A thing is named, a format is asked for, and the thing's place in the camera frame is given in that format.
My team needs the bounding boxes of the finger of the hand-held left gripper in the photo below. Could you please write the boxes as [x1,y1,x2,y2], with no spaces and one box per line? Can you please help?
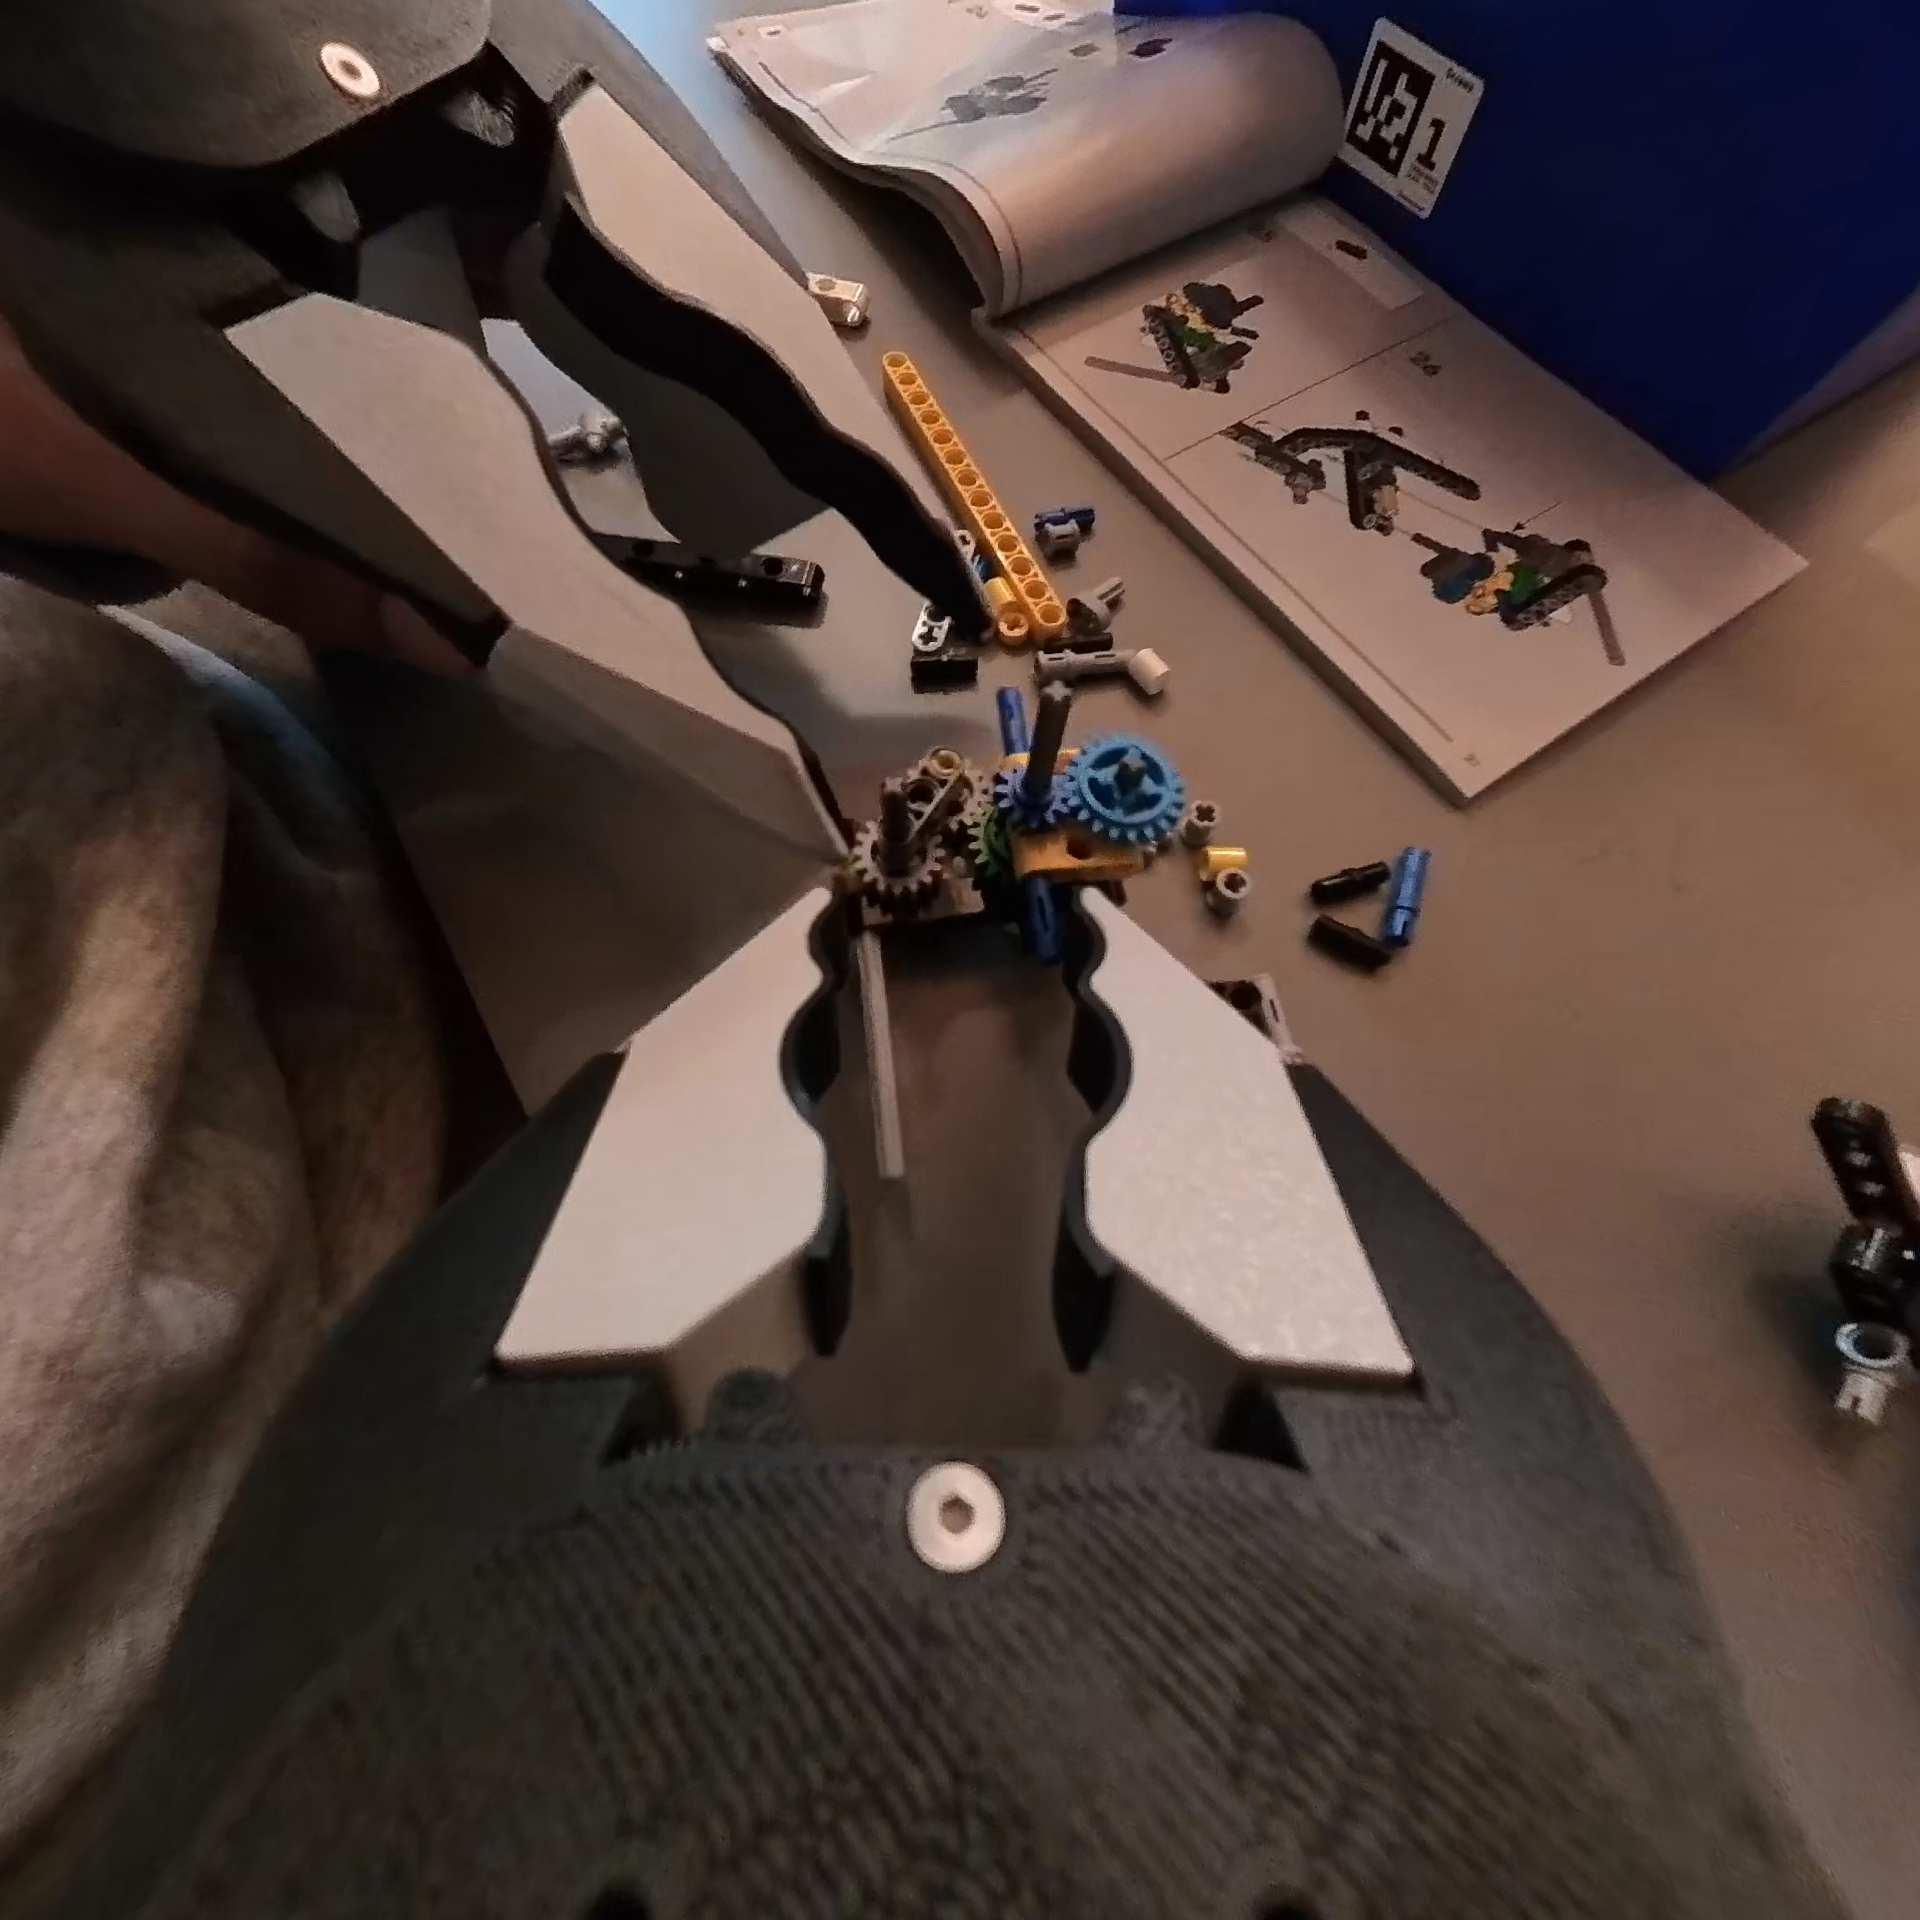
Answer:
[224,209,851,872]
[547,30,997,644]

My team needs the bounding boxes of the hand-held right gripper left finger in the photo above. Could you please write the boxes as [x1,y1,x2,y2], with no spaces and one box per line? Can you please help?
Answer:
[493,883,876,1427]

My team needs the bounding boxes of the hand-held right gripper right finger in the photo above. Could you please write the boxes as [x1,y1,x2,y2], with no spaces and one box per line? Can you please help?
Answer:
[1047,883,1420,1389]

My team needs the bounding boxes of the lego gear assembly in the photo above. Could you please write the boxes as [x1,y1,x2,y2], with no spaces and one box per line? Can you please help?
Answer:
[847,682,1224,1188]

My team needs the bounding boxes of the long yellow lego beam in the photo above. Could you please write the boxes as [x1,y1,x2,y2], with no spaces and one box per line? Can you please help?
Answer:
[883,351,1071,648]

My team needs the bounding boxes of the grey white lego pin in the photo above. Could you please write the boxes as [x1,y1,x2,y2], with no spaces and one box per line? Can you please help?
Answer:
[1034,644,1171,699]

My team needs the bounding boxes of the black lego beam with holes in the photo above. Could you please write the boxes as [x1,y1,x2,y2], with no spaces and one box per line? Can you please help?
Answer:
[1813,1093,1914,1218]

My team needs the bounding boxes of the black lego block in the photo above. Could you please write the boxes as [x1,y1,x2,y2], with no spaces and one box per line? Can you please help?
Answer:
[1831,1212,1920,1310]

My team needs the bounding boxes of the lego instruction booklet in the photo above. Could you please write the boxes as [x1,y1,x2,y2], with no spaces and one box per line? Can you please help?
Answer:
[709,0,1811,811]

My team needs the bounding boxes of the light grey lego connector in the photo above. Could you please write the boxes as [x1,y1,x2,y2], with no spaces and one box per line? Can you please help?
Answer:
[1832,1319,1919,1419]

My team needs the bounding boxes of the person's left hand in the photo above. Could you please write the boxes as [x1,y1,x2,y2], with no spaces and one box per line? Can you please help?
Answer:
[0,341,483,679]

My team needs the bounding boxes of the black white marker tag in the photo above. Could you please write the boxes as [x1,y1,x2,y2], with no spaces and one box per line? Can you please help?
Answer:
[1339,18,1488,221]

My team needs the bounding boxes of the blue storage box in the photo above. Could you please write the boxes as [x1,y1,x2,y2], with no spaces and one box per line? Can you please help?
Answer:
[1116,0,1920,485]

